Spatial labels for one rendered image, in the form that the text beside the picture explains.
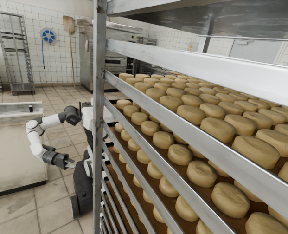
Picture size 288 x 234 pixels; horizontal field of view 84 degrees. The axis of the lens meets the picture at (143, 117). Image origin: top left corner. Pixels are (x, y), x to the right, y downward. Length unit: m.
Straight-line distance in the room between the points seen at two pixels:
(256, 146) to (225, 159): 0.05
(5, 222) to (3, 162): 0.53
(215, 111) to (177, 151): 0.11
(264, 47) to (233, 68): 4.54
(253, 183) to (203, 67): 0.14
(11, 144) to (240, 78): 1.86
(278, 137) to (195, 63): 0.16
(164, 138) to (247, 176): 0.21
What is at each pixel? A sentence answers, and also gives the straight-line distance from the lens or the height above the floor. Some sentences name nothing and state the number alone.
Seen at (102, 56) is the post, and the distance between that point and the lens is 0.53.
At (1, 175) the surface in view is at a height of 0.29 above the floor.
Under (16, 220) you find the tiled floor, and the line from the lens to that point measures 2.09.
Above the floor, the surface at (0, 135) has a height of 0.72.
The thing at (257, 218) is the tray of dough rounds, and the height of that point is 1.42.
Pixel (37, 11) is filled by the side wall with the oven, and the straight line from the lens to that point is 5.71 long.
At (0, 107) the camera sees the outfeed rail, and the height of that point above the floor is 0.87.
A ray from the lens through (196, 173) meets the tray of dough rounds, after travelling 0.30.
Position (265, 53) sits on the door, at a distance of 4.71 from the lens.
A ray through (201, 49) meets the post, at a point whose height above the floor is 1.62.
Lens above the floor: 1.61
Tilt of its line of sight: 24 degrees down
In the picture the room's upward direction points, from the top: 8 degrees clockwise
